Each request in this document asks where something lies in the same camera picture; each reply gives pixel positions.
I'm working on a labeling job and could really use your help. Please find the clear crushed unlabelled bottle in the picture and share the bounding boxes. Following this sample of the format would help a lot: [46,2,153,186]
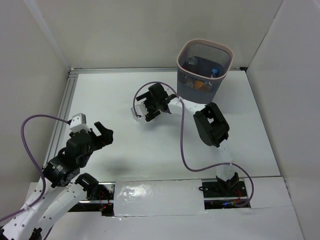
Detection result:
[185,56,199,67]

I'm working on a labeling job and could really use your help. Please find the aluminium frame rail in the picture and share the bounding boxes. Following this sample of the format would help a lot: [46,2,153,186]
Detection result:
[42,68,79,170]

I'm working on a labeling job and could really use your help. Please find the white taped cover sheet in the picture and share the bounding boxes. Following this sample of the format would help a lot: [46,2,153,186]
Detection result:
[113,179,206,217]

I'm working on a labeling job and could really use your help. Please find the small orange juice bottle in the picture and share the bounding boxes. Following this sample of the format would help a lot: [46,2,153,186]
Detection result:
[193,80,206,90]

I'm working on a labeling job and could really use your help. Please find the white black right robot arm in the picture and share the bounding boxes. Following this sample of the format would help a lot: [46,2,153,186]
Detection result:
[131,81,239,196]

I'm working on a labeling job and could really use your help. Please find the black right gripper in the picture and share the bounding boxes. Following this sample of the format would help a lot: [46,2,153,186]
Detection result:
[136,91,161,122]

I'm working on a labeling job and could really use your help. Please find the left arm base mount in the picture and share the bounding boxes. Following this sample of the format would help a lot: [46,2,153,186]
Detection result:
[69,182,116,217]

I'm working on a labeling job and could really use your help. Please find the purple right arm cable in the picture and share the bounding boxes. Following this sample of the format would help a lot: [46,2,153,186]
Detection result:
[133,81,255,208]

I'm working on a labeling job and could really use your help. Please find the grey mesh waste bin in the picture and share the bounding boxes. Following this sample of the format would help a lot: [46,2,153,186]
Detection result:
[176,39,234,104]

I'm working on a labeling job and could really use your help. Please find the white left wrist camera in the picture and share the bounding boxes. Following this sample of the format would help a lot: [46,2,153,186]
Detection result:
[69,113,90,133]

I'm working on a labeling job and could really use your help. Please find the clear bottle blue Aqua label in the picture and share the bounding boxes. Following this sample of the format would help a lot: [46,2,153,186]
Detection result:
[130,103,147,123]

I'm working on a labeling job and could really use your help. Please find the clear bottle blue cap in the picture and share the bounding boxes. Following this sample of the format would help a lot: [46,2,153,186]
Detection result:
[210,68,220,79]

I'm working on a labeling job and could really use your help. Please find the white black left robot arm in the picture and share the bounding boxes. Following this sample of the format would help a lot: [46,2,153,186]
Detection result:
[0,122,114,240]

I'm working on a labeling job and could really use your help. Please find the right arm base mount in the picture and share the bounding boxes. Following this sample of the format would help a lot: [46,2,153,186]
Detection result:
[198,180,250,210]

